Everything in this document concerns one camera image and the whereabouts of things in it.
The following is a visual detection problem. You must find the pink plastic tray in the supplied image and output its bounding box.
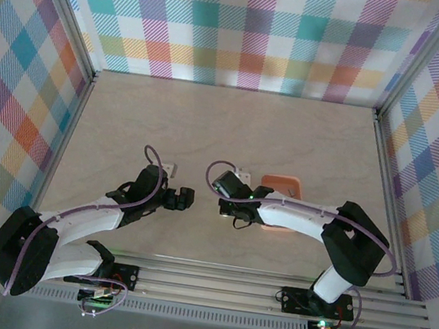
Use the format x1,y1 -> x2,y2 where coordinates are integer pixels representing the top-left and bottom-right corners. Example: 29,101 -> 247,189
253,172 -> 306,238

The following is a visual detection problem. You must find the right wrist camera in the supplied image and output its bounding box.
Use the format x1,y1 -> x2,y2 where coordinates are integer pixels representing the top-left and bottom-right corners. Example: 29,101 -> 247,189
233,168 -> 256,185

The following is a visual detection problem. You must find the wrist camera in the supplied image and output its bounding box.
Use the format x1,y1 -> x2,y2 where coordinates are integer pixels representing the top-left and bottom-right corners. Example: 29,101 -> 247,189
159,160 -> 179,179
233,168 -> 256,185

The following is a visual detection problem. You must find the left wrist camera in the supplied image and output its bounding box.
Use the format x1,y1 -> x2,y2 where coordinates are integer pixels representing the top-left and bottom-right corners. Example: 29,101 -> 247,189
159,160 -> 179,179

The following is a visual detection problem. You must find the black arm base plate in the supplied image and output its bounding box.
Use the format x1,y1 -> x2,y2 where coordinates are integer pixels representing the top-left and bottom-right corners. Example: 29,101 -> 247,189
278,285 -> 358,324
62,255 -> 141,294

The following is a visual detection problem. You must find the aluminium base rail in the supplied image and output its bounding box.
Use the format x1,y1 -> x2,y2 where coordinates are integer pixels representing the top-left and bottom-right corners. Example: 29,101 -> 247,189
0,237 -> 437,329

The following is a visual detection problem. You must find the aluminium table side rail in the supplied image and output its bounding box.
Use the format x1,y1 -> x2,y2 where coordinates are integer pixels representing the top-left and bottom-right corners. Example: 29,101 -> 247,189
347,108 -> 437,300
29,64 -> 102,221

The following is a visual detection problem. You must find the grey slotted cable duct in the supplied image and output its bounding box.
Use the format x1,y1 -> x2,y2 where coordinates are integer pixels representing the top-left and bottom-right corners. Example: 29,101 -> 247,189
1,280 -> 310,329

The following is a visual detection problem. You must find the aluminium frame post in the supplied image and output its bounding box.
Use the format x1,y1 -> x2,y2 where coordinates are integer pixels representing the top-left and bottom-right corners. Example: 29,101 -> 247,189
7,0 -> 113,89
373,0 -> 439,128

